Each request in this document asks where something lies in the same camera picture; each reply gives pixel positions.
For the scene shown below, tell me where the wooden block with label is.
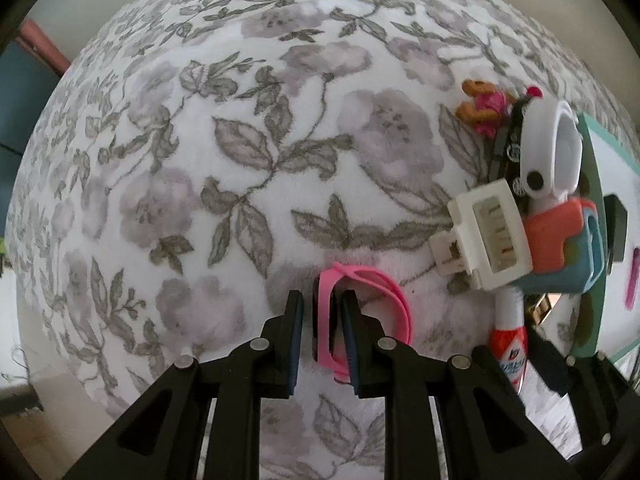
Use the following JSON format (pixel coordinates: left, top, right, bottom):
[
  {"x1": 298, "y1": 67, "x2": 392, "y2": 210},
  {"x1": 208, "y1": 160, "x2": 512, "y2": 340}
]
[{"x1": 529, "y1": 294, "x2": 552, "y2": 328}]

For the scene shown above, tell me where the bear toy in pink dress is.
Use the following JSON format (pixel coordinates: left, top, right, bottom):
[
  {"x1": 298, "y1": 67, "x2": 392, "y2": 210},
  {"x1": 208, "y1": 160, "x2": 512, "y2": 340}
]
[{"x1": 456, "y1": 79, "x2": 516, "y2": 138}]

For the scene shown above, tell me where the red stain remover bottle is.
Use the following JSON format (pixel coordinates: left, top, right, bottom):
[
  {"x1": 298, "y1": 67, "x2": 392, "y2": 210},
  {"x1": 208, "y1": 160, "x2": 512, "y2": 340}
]
[{"x1": 492, "y1": 287, "x2": 530, "y2": 396}]

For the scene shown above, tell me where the white plastic toy block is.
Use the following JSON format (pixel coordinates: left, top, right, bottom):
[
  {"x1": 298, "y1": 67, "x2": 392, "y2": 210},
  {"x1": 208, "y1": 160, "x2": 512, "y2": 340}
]
[{"x1": 430, "y1": 179, "x2": 533, "y2": 292}]

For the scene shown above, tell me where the black strap with charms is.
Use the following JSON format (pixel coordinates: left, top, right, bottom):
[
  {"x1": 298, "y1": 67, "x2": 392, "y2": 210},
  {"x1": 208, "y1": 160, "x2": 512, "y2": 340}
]
[{"x1": 487, "y1": 87, "x2": 543, "y2": 211}]

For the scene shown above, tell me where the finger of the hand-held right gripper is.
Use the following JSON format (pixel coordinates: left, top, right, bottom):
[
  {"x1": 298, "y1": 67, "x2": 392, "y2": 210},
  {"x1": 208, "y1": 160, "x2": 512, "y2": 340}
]
[{"x1": 527, "y1": 330, "x2": 638, "y2": 463}]

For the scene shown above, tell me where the purple lighter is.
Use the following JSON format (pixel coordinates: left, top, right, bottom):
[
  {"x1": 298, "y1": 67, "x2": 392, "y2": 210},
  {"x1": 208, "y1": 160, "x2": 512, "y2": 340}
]
[{"x1": 624, "y1": 247, "x2": 640, "y2": 311}]

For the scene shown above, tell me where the pink wrist watch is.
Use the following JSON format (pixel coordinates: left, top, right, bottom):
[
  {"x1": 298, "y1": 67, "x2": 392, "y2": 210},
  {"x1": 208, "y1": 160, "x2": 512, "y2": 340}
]
[{"x1": 312, "y1": 262, "x2": 413, "y2": 383}]

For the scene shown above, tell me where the green framed board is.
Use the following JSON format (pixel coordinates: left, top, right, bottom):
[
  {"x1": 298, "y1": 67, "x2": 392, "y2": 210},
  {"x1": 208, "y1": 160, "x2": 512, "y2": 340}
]
[{"x1": 570, "y1": 112, "x2": 640, "y2": 366}]

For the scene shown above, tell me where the white round case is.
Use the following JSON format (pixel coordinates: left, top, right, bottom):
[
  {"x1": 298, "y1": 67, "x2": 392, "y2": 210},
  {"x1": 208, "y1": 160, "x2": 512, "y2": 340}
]
[{"x1": 515, "y1": 99, "x2": 585, "y2": 200}]

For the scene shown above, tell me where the blue cabinet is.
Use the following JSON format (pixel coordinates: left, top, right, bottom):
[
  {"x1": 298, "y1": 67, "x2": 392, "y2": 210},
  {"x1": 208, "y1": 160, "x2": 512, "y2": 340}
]
[{"x1": 0, "y1": 40, "x2": 61, "y2": 156}]

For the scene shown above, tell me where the orange and blue plastic toy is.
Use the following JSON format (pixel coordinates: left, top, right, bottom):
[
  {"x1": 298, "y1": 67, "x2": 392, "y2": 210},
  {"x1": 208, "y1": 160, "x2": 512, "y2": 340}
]
[{"x1": 510, "y1": 197, "x2": 607, "y2": 296}]

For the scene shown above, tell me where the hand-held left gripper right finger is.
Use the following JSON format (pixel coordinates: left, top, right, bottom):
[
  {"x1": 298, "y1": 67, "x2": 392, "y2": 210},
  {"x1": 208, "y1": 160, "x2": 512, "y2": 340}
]
[{"x1": 340, "y1": 289, "x2": 581, "y2": 480}]

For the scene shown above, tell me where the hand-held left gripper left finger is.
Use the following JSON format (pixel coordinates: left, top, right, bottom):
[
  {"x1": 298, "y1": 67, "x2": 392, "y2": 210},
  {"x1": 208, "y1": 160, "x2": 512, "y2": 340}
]
[{"x1": 62, "y1": 290, "x2": 306, "y2": 480}]

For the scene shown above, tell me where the red-brown wooden rail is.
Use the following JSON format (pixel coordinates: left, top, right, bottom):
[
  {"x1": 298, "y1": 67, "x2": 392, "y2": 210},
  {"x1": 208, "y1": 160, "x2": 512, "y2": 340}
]
[{"x1": 17, "y1": 19, "x2": 72, "y2": 73}]

